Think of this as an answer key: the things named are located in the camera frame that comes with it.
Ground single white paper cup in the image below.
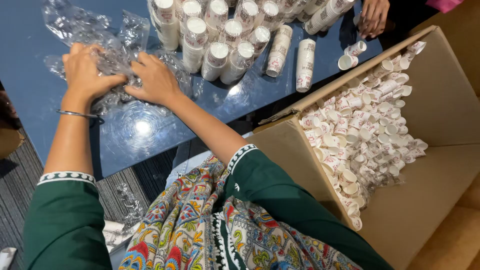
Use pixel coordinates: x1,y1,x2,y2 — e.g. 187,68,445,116
337,55,359,71
344,40,368,57

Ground small white object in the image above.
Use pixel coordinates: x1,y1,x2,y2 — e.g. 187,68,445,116
0,247,18,270

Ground large cardboard box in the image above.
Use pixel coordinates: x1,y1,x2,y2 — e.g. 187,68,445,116
245,25,480,270

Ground group of wrapped cup stacks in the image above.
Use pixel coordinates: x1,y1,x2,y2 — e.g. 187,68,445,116
146,0,357,85

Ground unwrapped paper cup stack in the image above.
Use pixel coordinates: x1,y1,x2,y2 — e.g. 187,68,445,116
295,38,316,93
265,24,293,78

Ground green embroidered tunic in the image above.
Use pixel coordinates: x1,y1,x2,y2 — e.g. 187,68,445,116
23,144,394,270

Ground crumpled clear plastic scrap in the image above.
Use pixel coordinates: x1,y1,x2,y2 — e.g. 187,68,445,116
115,182,146,230

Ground white paper scrap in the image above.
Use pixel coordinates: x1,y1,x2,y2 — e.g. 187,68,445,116
102,220,133,253

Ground heap of clear plastic wrappers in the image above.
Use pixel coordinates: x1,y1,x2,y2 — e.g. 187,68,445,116
40,0,193,118

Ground brown seat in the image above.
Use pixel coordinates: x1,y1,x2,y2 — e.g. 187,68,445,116
0,89,25,160

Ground silver bangle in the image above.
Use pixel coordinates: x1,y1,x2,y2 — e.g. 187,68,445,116
56,109,101,120

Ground person's right hand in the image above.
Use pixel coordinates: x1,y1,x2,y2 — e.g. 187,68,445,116
124,51,184,109

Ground person's left hand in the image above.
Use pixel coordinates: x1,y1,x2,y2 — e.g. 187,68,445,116
62,43,128,106

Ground heap of loose paper cups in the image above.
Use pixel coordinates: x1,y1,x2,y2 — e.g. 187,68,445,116
299,40,429,232

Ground colourful patterned scarf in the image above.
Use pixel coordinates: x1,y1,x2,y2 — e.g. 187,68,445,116
119,154,364,270

